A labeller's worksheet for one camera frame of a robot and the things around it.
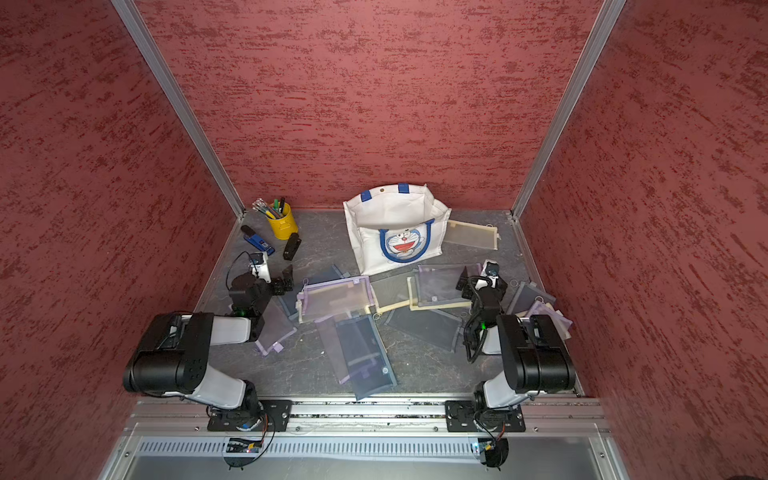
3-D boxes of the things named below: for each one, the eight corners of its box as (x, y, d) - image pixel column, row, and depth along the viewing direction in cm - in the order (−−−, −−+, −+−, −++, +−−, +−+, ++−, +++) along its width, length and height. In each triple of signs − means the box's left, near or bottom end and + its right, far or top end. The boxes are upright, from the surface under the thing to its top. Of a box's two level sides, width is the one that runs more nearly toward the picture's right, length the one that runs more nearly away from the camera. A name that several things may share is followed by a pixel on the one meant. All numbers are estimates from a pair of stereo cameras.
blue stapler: (240, 235, 114) (236, 229, 112) (248, 229, 117) (245, 223, 114) (267, 257, 108) (264, 251, 105) (276, 250, 110) (273, 244, 107)
